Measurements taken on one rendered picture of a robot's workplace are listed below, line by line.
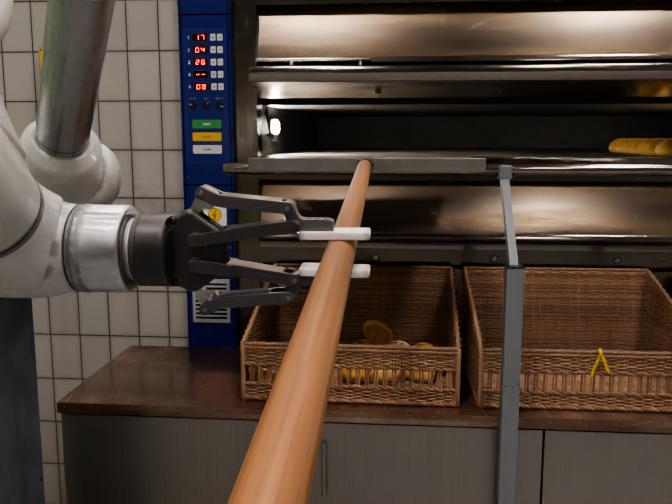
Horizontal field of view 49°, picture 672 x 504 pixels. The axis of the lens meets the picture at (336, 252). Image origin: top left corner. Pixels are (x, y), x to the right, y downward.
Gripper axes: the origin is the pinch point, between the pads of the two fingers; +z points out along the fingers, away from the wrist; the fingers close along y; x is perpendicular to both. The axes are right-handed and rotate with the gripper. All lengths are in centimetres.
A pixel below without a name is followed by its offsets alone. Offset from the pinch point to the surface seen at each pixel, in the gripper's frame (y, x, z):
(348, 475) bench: 77, -95, -3
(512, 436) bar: 63, -90, 35
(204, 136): -2, -152, -50
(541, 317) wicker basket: 50, -143, 52
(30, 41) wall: -31, -158, -105
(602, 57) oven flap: -25, -150, 66
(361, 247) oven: 31, -152, -2
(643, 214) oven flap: 20, -151, 82
